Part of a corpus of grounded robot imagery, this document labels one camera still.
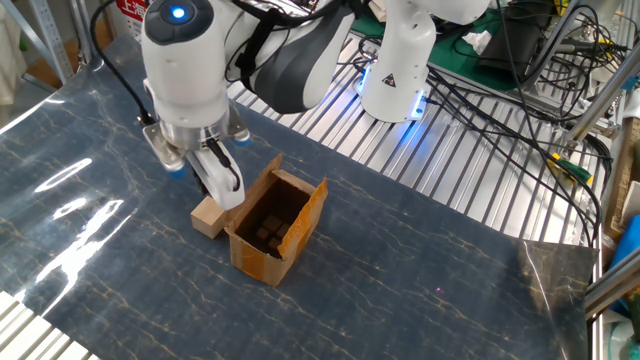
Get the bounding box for green cutting mat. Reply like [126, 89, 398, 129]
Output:
[349, 0, 569, 94]

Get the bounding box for slotted metal upright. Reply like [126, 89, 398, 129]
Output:
[27, 0, 76, 84]

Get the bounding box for red white sign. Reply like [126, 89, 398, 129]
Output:
[115, 0, 149, 24]

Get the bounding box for aluminium frame beam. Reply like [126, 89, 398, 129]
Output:
[564, 47, 640, 146]
[522, 0, 589, 89]

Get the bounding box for blue plastic object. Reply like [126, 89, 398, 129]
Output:
[607, 214, 640, 316]

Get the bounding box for white crumpled tissue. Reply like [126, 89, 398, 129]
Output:
[462, 29, 494, 55]

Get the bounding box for large wooden cube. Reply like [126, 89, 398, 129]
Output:
[190, 195, 229, 240]

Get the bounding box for dark grey container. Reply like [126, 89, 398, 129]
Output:
[477, 0, 549, 76]

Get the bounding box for black camera cable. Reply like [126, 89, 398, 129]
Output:
[89, 0, 156, 126]

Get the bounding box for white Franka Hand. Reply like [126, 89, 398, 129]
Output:
[185, 138, 247, 212]

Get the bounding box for yellow green cable connector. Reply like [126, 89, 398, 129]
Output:
[547, 152, 595, 186]

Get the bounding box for silver wrist camera blue caps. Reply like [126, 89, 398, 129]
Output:
[142, 104, 252, 180]

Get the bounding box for open cardboard box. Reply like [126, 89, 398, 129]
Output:
[223, 153, 329, 288]

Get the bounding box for blue marble pattern mat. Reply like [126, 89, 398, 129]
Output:
[0, 34, 599, 360]

